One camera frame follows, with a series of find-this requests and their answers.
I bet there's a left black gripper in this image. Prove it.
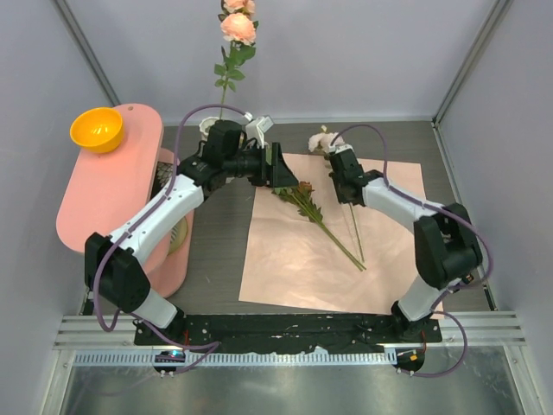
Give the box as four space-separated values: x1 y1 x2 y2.
224 143 298 188

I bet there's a pale pink rose stem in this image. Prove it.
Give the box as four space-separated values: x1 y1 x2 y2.
308 124 365 264

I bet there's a pink flower bouquet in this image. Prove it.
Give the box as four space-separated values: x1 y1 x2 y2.
238 154 417 315

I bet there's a peach rose stem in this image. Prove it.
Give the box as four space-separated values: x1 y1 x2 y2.
213 0 259 105

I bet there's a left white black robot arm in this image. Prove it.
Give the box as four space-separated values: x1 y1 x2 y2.
85 116 298 345

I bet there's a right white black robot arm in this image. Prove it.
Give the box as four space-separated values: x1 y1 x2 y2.
328 144 483 342

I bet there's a white ribbed ceramic vase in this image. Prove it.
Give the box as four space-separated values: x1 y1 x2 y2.
199 116 221 138

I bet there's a red leafy flower stem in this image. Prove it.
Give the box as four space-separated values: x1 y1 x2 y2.
272 181 366 271

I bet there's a black patterned box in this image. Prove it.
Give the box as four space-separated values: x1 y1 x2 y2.
151 162 174 195

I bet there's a pink tiered wooden shelf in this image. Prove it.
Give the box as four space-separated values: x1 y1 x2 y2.
56 102 194 299

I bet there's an orange plastic bowl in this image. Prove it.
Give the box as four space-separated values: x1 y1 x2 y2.
69 107 124 154

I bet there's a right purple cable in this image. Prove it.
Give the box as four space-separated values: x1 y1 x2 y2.
330 124 493 380

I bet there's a purple cable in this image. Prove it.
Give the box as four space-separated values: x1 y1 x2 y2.
330 124 493 380
92 103 256 375

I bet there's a black mounting base plate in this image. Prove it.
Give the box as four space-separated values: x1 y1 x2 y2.
133 313 442 354

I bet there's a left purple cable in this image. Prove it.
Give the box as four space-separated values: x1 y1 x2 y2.
92 103 256 375

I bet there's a slotted white cable duct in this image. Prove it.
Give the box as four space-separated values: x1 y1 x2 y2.
73 348 397 367

